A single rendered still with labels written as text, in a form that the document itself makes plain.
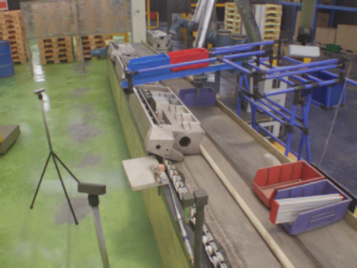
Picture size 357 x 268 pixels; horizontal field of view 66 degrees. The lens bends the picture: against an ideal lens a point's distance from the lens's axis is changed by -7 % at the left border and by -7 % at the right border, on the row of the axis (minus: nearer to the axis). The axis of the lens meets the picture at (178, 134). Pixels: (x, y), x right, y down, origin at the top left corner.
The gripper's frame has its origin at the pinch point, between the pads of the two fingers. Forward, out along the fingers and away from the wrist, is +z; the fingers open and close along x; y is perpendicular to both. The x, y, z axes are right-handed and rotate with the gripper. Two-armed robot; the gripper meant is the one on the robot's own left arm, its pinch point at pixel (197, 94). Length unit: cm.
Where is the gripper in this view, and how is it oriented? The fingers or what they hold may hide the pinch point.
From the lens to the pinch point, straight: 282.8
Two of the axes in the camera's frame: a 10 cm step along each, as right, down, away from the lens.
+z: 0.0, 9.0, 4.3
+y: -9.6, 1.2, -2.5
